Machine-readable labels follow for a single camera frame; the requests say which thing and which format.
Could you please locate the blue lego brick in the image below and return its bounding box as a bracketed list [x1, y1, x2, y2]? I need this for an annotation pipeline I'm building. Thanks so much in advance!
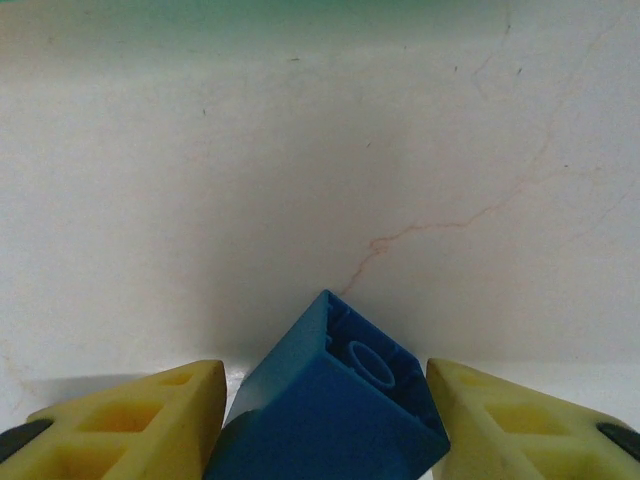
[204, 288, 451, 480]

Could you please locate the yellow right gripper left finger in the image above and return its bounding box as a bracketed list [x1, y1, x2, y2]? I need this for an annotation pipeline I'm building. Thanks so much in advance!
[0, 359, 229, 480]

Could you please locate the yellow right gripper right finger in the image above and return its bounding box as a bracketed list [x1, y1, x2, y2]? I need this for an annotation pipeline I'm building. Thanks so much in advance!
[424, 357, 640, 480]

